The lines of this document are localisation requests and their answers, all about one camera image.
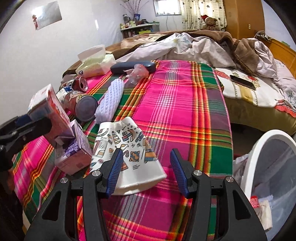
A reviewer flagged red white milk carton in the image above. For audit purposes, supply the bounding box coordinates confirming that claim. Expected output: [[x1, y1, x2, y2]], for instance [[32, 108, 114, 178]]
[[28, 84, 74, 147]]

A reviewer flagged white blue yogurt bottle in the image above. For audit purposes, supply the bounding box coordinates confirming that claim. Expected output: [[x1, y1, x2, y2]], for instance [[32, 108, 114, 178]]
[[56, 86, 73, 104]]

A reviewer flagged purple white small carton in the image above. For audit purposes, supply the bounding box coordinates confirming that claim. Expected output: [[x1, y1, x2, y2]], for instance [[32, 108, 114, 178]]
[[55, 120, 92, 175]]

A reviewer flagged red cartoon can large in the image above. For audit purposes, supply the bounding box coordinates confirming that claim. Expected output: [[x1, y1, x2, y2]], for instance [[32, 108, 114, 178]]
[[63, 90, 98, 122]]

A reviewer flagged red cartoon can small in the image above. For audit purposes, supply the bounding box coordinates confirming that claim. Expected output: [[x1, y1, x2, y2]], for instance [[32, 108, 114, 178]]
[[59, 76, 88, 92]]

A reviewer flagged white foam net sleeve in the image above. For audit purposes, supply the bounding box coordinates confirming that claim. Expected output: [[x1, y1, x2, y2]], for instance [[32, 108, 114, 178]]
[[94, 78, 125, 125]]

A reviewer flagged clear plastic cup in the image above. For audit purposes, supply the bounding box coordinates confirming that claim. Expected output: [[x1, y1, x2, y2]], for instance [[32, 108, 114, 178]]
[[124, 64, 149, 86]]

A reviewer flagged white round trash bin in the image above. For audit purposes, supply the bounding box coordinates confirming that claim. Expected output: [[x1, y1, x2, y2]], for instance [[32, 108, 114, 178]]
[[233, 130, 295, 240]]

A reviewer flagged person left hand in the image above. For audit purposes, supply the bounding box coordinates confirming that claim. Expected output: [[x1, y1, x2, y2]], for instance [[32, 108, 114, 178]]
[[1, 168, 15, 197]]

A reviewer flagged white tissue pack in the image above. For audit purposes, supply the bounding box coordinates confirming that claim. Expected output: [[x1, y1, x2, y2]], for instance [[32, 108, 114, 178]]
[[76, 45, 116, 78]]

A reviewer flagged dark blue glasses case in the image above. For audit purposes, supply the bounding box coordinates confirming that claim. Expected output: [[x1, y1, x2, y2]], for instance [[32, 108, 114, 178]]
[[110, 61, 156, 74]]

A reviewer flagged plaid pink green tablecloth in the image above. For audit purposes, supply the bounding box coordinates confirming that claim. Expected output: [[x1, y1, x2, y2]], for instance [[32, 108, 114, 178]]
[[13, 60, 233, 240]]

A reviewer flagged floral bed sheet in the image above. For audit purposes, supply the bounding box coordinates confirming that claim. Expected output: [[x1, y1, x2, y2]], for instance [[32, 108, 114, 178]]
[[214, 59, 296, 136]]

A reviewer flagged black smartphone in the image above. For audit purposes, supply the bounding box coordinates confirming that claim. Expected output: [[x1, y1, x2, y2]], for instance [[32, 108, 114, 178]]
[[230, 75, 256, 90]]

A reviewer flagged shelf with bottles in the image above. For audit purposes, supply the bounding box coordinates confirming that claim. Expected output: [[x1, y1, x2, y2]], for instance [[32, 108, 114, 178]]
[[120, 14, 160, 39]]

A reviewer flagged brown blanket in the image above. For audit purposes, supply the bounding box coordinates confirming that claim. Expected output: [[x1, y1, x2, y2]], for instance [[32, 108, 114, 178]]
[[62, 29, 260, 78]]

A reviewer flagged dried branch vase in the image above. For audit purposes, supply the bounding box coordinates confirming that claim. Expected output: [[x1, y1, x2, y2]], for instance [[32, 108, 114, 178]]
[[120, 0, 149, 20]]

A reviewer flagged wooden headboard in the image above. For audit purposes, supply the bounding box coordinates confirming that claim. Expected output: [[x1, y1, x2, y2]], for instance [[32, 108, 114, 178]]
[[257, 36, 296, 78]]

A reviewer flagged small window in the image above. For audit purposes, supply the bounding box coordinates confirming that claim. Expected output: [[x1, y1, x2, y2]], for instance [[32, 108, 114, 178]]
[[153, 0, 181, 16]]

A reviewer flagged brown teddy bear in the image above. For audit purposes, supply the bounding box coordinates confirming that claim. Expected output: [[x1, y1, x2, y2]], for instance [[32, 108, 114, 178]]
[[201, 15, 220, 31]]

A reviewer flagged wooden wardrobe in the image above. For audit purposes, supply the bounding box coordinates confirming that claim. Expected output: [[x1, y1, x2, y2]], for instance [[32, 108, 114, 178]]
[[223, 0, 265, 39]]

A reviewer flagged patterned curtain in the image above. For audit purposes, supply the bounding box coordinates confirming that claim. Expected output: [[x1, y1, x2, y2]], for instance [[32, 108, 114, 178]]
[[179, 0, 227, 30]]

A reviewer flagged silver wall poster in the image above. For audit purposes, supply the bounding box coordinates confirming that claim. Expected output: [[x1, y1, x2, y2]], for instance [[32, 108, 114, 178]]
[[31, 1, 62, 31]]

